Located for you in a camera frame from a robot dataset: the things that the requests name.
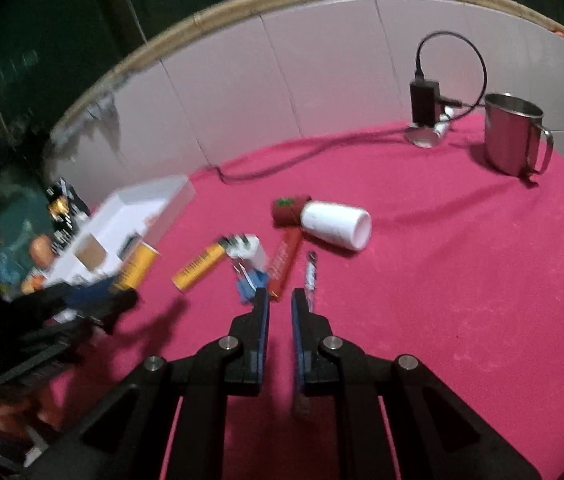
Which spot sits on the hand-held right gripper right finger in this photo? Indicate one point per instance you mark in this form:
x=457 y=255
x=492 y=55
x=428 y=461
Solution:
x=298 y=345

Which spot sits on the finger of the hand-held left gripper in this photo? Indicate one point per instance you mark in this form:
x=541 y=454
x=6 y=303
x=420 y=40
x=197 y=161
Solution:
x=112 y=310
x=87 y=292

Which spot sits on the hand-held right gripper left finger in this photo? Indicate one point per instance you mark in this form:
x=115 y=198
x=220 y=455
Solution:
x=262 y=345

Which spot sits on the yellow bottle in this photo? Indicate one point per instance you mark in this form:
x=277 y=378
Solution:
x=137 y=265

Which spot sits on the red rectangular lighter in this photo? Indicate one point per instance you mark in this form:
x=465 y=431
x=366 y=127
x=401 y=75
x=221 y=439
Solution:
x=282 y=260

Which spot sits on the white cardboard box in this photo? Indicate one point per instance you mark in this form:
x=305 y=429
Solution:
x=127 y=210

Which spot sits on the small red cylinder green label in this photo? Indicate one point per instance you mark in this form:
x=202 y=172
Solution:
x=287 y=210

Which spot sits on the orange round object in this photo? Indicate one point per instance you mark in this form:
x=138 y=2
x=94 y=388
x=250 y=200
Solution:
x=41 y=250

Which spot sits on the small silver blue tool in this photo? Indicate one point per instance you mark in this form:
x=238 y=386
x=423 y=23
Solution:
x=311 y=275

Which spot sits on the white and blue small object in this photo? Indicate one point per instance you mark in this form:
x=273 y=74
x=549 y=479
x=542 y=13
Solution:
x=249 y=260

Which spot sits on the black gold printed box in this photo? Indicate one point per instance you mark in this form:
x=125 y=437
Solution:
x=64 y=205

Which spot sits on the yellow lighter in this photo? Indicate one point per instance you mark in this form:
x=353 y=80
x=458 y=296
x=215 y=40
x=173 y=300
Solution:
x=197 y=270

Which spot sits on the printed floor mat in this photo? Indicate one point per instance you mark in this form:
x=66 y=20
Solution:
x=17 y=220

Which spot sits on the white cylindrical container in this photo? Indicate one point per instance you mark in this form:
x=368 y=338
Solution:
x=332 y=222

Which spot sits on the pink tablecloth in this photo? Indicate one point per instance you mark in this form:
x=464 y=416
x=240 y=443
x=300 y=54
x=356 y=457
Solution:
x=436 y=285

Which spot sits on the white power strip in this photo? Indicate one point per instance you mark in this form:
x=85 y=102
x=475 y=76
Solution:
x=424 y=137

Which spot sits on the black charger adapter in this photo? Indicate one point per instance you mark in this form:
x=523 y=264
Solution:
x=422 y=102

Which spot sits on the stainless steel mug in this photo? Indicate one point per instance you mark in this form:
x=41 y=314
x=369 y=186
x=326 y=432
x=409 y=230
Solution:
x=509 y=135

